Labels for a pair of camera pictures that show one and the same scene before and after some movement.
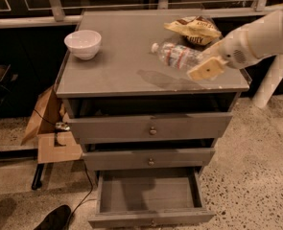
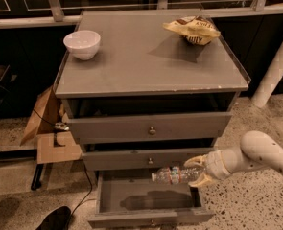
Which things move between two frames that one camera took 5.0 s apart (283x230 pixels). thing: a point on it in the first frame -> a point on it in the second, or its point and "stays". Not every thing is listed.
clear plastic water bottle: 176,56 -> 175,175
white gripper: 234,52 -> 216,166
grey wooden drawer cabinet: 147,131 stays
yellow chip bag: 197,29 stays
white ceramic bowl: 84,44 stays
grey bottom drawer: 150,197 stays
